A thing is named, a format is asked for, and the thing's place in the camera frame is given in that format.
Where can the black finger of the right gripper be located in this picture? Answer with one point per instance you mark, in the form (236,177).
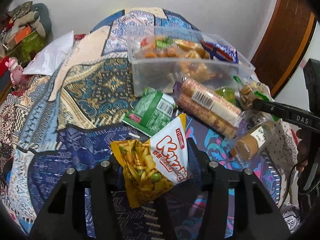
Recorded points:
(290,114)

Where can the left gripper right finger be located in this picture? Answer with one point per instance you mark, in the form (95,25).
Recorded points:
(256,215)

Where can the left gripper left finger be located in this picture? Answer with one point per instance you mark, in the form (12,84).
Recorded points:
(63,214)

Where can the round cracker sleeve pack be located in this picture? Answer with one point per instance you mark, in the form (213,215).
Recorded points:
(208,106)

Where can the Kakabi yellow white snack bag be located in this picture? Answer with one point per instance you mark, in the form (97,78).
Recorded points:
(154,167)

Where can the person's right hand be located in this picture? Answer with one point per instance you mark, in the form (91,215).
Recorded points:
(303,148)

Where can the clear bag of nuts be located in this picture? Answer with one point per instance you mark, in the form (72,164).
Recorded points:
(248,91)

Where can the green jelly cup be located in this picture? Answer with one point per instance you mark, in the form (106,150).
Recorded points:
(227,93)

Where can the wooden door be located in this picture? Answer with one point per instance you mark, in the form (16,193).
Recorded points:
(284,43)

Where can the blue chips bag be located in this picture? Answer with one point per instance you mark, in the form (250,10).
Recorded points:
(220,52)

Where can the green snack packet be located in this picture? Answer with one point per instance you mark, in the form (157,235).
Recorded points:
(152,112)

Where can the clear plastic storage bin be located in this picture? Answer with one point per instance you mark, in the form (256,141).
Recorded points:
(158,55)

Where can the pink plush toy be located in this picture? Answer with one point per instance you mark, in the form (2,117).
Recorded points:
(16,72)

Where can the white pillow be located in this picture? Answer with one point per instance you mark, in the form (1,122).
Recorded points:
(51,57)

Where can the red box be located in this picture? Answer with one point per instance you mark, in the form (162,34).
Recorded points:
(3,67)

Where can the green patterned box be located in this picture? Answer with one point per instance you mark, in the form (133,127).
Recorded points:
(27,49)

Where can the orange box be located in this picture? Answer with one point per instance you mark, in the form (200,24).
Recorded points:
(13,40)

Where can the grey stuffed cushion pile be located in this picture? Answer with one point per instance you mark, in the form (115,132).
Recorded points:
(36,15)

